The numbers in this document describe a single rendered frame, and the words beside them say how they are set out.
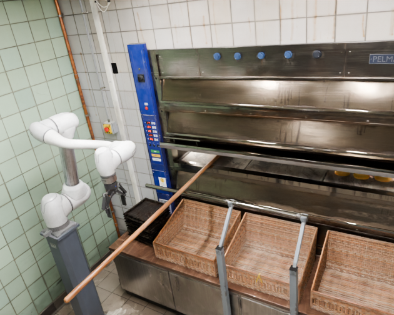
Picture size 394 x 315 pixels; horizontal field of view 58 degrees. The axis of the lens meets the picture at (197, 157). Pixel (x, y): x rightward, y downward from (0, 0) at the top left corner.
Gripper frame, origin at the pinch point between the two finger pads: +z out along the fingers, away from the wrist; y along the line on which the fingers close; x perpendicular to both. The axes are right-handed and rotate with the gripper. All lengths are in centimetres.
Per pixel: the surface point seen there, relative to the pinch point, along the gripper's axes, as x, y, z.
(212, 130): 22, -86, -19
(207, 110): 19, -88, -34
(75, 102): -109, -79, -34
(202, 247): 19, -60, 73
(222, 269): 55, -26, 50
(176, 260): 9, -36, 70
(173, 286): 6, -30, 93
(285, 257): 82, -73, 71
